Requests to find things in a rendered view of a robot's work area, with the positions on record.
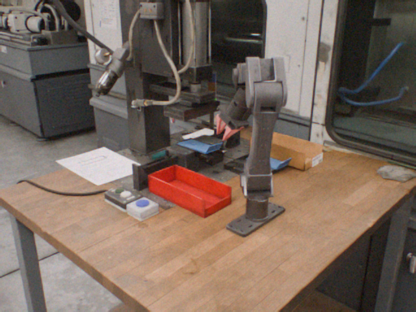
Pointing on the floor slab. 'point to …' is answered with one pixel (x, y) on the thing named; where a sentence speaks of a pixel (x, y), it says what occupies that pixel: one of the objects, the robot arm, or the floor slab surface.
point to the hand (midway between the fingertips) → (221, 135)
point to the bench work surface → (217, 240)
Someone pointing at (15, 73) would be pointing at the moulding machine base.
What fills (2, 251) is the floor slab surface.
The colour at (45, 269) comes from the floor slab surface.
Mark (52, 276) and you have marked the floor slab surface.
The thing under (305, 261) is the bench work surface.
